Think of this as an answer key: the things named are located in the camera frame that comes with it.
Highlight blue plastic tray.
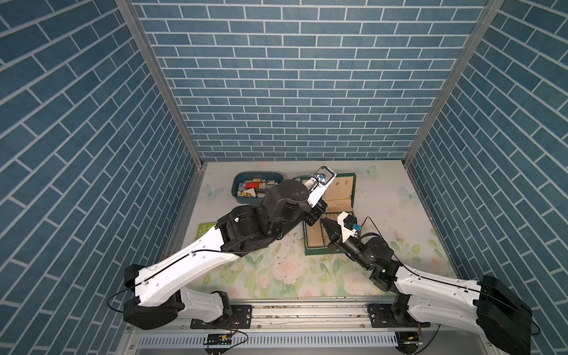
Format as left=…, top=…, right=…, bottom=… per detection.
left=232, top=171, right=284, bottom=204

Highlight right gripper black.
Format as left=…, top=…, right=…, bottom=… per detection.
left=321, top=217, right=373, bottom=273

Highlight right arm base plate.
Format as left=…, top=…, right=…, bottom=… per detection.
left=367, top=303, right=430, bottom=328

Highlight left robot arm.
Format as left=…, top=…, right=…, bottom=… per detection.
left=123, top=174, right=330, bottom=330

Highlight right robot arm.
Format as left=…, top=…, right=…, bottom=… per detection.
left=320, top=214, right=533, bottom=354

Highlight left controller board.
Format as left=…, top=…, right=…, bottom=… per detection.
left=204, top=334, right=233, bottom=348

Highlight green jewelry box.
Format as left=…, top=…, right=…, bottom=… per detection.
left=303, top=172, right=356, bottom=256

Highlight floral table mat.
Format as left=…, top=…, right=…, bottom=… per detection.
left=184, top=161, right=456, bottom=300

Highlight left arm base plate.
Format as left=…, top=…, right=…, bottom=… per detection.
left=190, top=305, right=252, bottom=330

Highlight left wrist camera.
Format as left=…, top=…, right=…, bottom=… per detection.
left=304, top=166, right=337, bottom=207

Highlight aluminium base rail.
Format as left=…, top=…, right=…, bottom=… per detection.
left=117, top=297, right=500, bottom=354

